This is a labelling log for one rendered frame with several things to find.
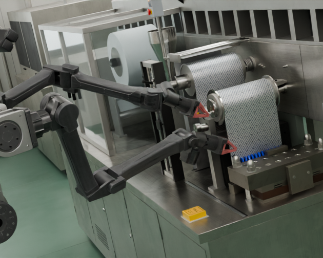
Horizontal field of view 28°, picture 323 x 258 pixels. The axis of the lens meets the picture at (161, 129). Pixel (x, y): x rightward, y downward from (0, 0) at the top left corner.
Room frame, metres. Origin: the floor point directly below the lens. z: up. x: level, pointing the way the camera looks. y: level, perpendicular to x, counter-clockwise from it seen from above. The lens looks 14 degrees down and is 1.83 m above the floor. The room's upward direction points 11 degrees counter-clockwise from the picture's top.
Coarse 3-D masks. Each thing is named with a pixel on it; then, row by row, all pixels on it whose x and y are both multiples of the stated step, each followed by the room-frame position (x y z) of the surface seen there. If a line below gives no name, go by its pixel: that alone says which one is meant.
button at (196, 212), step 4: (192, 208) 2.31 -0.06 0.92; (196, 208) 2.30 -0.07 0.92; (200, 208) 2.29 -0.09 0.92; (184, 212) 2.28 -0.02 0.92; (188, 212) 2.27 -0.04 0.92; (192, 212) 2.27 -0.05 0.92; (196, 212) 2.26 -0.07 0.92; (200, 212) 2.26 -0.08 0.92; (204, 212) 2.26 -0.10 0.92; (184, 216) 2.29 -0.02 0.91; (188, 216) 2.25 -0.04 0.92; (192, 216) 2.24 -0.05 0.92; (196, 216) 2.25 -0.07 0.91; (200, 216) 2.25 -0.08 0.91; (204, 216) 2.26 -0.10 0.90; (192, 220) 2.24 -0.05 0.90
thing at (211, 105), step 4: (208, 100) 2.51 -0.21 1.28; (212, 100) 2.49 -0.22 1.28; (208, 104) 2.52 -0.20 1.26; (212, 104) 2.48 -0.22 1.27; (208, 108) 2.52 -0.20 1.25; (212, 108) 2.49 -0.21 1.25; (216, 108) 2.47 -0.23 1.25; (212, 112) 2.49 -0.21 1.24; (216, 112) 2.47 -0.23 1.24; (212, 116) 2.50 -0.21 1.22; (216, 116) 2.49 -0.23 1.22
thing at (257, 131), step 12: (276, 108) 2.53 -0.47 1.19; (228, 120) 2.46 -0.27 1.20; (240, 120) 2.47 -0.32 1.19; (252, 120) 2.49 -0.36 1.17; (264, 120) 2.51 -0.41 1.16; (276, 120) 2.53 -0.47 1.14; (228, 132) 2.45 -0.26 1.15; (240, 132) 2.47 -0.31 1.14; (252, 132) 2.49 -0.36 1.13; (264, 132) 2.51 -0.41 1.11; (276, 132) 2.52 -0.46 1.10; (240, 144) 2.47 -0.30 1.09; (252, 144) 2.49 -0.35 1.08; (264, 144) 2.50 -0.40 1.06; (276, 144) 2.52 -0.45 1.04; (240, 156) 2.47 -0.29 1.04
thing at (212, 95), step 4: (268, 80) 2.57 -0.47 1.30; (272, 84) 2.55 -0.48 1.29; (208, 96) 2.54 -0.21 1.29; (212, 96) 2.50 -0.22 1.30; (216, 100) 2.47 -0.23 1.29; (216, 104) 2.47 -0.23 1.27; (220, 108) 2.46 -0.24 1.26; (220, 112) 2.46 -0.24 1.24; (220, 116) 2.46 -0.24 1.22; (216, 120) 2.50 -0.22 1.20
